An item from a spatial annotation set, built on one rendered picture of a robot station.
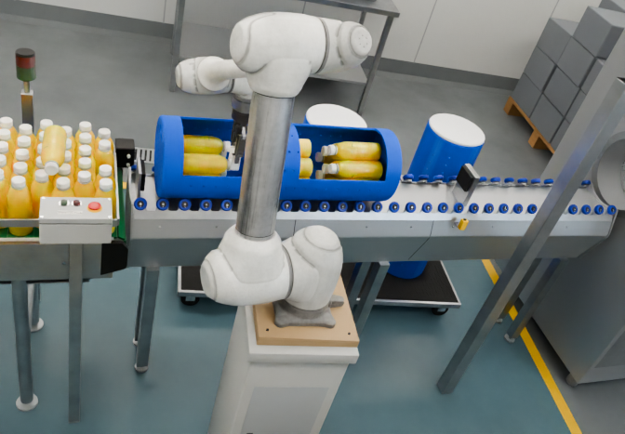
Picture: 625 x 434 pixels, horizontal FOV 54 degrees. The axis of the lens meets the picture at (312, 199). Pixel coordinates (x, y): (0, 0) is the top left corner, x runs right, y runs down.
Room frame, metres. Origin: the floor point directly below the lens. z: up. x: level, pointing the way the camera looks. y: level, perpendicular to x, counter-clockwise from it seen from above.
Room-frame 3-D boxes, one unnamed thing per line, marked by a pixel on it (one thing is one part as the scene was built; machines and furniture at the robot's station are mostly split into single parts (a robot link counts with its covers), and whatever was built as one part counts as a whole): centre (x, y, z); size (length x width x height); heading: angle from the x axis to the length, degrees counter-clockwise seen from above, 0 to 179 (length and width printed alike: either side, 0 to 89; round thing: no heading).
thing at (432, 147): (2.71, -0.57, 0.59); 0.28 x 0.28 x 0.88
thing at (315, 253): (1.30, -0.05, 1.19); 0.18 x 0.16 x 0.22; 125
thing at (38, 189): (1.45, 0.82, 0.99); 0.07 x 0.07 x 0.19
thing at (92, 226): (1.35, 0.66, 1.05); 0.20 x 0.10 x 0.10; 116
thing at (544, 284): (2.52, -1.26, 0.31); 0.06 x 0.06 x 0.63; 26
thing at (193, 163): (1.74, 0.40, 1.10); 0.19 x 0.07 x 0.07; 116
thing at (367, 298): (2.09, -0.38, 0.31); 0.06 x 0.06 x 0.63; 26
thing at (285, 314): (1.31, -0.07, 1.05); 0.22 x 0.18 x 0.06; 112
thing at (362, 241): (2.15, -0.34, 0.79); 2.17 x 0.29 x 0.34; 116
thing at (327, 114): (2.45, 0.00, 1.03); 0.28 x 0.28 x 0.01
